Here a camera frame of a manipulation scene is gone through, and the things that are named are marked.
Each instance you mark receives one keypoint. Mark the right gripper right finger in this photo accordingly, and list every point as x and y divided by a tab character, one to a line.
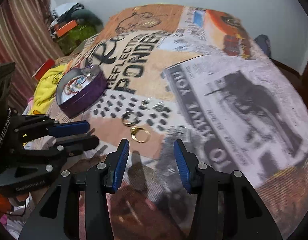
245	214

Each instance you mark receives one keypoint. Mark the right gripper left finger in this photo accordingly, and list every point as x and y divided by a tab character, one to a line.
57	214

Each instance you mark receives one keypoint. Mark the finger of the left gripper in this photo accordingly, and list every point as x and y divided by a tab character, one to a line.
22	169
25	128

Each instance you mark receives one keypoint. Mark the hand in orange sleeve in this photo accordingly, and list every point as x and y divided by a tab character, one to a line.
6	207

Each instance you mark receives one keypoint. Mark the yellow patterned cloth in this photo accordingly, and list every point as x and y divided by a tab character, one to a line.
46	89

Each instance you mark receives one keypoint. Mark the purple heart-shaped tin box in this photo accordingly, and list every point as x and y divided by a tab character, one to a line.
78	89

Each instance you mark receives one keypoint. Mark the striped red curtain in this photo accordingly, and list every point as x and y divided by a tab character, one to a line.
26	41

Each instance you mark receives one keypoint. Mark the silver stud earring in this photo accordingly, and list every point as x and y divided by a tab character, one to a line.
159	107
148	101

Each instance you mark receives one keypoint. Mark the green orange clutter pile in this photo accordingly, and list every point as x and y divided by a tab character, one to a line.
72	24

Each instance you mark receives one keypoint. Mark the newspaper print bed blanket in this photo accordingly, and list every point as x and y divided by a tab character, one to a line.
223	97

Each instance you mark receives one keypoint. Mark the dark blue bag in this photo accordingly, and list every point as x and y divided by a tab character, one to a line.
264	43

